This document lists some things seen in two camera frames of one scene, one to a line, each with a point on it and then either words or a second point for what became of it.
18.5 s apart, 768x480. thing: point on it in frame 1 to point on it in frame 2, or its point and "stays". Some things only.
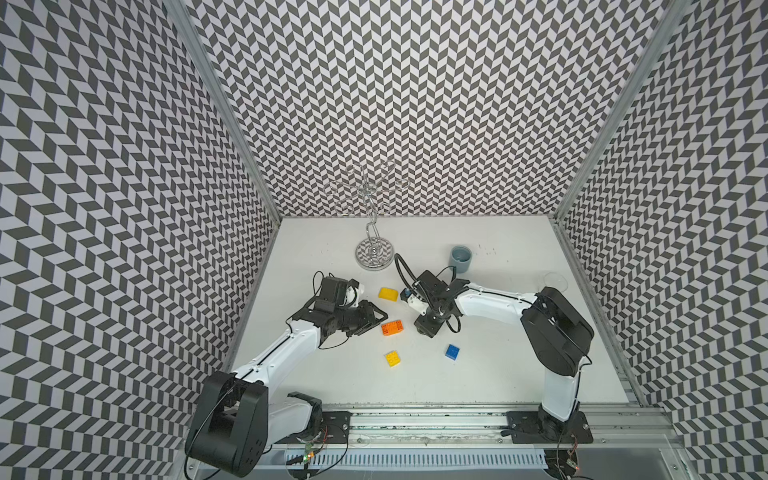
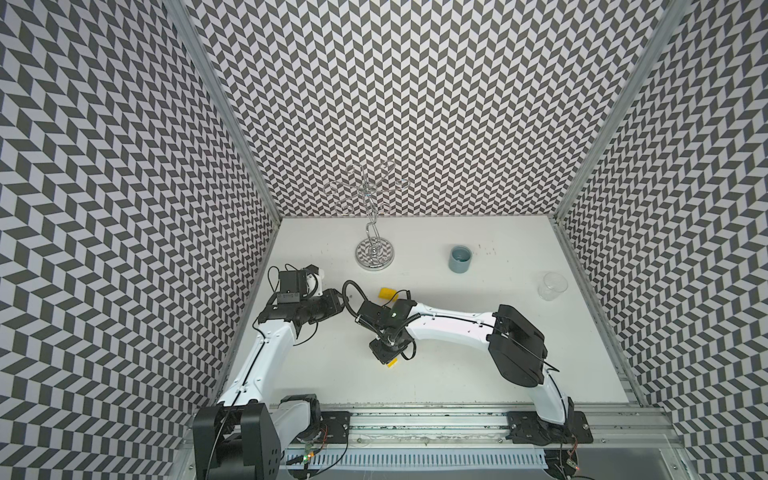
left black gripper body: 349,319 to 322,306
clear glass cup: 555,280 stays
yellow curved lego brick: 388,294 stays
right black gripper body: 431,320 to 385,349
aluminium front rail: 622,428 stays
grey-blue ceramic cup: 460,257 stays
